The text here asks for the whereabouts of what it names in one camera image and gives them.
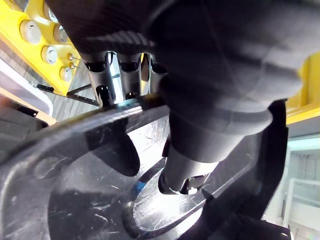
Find flat cardboard sheet under bin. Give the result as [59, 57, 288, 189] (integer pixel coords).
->
[0, 86, 58, 126]

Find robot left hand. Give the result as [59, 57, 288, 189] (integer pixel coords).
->
[44, 0, 320, 196]

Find grey plastic bin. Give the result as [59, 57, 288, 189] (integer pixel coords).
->
[0, 58, 55, 117]

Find yellow shelf unit black posts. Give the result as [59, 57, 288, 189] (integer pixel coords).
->
[0, 0, 320, 126]

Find large black plastic housing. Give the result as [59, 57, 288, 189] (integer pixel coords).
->
[0, 92, 291, 240]

